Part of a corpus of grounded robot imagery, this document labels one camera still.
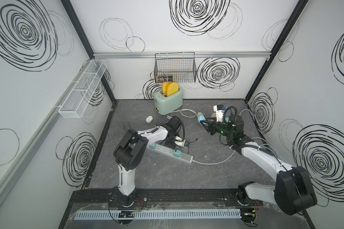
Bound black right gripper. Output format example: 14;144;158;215
202;116;235;139

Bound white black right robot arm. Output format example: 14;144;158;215
198;105;318;215

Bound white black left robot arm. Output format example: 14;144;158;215
113;116;186;206

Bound white round speaker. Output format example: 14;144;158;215
146;115;153;124

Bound white wire wall shelf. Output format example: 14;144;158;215
59;60;107;118

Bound white power strip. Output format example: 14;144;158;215
147;144;193;164

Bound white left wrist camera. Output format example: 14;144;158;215
174;136;186;148

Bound mint green toaster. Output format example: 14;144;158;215
153;89;183;115

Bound teal charger with black cable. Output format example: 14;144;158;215
173;149;181;158

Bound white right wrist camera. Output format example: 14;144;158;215
213;105;226;123

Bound yellow toast slices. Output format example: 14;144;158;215
162;82;179;97

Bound black usb cable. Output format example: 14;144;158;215
180;138;199;149

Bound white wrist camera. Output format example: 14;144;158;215
213;105;226;123
174;136;186;148

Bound grey power strip cord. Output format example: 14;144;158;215
191;108;282;170

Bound teal charger with lilac cable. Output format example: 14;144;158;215
149;143;156;149

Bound white toaster power cord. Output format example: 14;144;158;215
167;108;200;121

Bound black wire wall basket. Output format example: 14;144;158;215
153;52;197;83

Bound blue earbud case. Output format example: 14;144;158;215
197;112;206;123

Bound white slotted cable duct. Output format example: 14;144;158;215
74;209;241;221

